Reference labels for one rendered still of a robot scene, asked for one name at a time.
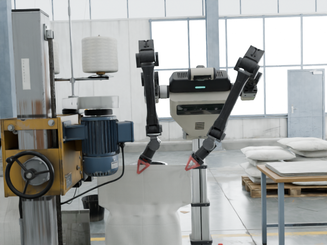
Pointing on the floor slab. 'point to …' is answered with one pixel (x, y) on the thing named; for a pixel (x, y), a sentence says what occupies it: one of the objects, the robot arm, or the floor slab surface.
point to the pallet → (255, 188)
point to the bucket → (98, 214)
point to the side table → (282, 202)
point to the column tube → (28, 37)
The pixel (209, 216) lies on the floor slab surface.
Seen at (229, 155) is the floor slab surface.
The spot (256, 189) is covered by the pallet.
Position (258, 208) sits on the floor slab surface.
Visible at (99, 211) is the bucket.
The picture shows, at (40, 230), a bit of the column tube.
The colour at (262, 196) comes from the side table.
